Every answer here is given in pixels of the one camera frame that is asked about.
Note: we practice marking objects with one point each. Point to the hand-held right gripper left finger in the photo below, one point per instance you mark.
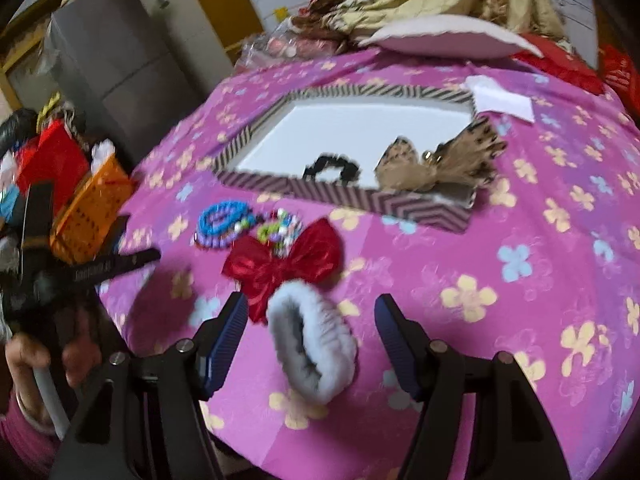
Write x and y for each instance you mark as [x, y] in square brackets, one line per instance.
[226, 345]

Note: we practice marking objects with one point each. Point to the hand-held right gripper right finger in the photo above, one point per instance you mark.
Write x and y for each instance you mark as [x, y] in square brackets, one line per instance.
[400, 347]

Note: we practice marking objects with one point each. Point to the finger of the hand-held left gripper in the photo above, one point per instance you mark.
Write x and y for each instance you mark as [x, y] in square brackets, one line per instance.
[125, 262]
[116, 234]

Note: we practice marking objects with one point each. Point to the grey fluffy scrunchie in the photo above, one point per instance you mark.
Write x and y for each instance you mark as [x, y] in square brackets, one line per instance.
[330, 340]

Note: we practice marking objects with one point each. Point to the red bow hair clip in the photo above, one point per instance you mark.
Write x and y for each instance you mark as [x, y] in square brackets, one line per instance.
[315, 255]

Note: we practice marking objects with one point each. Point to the striped cardboard box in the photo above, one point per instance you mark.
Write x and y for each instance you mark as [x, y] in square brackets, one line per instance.
[375, 125]

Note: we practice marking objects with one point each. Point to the person's left forearm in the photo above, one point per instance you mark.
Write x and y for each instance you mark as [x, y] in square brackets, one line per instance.
[22, 445]

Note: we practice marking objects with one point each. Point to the person's left hand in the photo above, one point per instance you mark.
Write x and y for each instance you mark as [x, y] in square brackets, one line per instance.
[82, 357]

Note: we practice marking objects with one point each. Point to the orange plastic basket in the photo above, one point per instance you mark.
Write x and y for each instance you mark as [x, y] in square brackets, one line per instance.
[90, 210]

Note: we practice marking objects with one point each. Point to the white plastic bag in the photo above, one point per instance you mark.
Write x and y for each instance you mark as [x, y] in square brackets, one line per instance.
[102, 152]

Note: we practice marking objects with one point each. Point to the red bag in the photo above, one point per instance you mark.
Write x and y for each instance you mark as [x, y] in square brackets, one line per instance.
[55, 160]

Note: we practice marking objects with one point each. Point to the pink floral bedsheet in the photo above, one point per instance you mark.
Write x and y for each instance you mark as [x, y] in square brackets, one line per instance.
[500, 260]

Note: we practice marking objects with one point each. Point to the black bag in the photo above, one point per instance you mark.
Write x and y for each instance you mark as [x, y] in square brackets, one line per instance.
[15, 130]

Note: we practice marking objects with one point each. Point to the grey refrigerator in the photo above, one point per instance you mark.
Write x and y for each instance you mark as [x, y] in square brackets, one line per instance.
[115, 60]

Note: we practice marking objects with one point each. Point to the leopard print bow clip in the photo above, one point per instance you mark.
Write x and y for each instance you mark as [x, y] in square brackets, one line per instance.
[400, 170]

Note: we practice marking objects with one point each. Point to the black scrunchie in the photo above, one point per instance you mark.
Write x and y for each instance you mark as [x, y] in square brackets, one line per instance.
[325, 160]

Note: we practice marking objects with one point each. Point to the clear plastic bag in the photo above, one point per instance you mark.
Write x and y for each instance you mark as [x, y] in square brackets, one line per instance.
[290, 47]

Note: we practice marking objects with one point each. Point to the white paper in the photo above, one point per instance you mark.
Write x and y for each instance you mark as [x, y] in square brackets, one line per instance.
[500, 97]

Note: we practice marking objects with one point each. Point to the white pillow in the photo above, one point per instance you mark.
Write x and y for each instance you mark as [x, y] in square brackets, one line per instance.
[440, 35]

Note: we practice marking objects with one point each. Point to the red cloth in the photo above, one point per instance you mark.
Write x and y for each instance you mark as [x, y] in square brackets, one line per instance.
[565, 65]

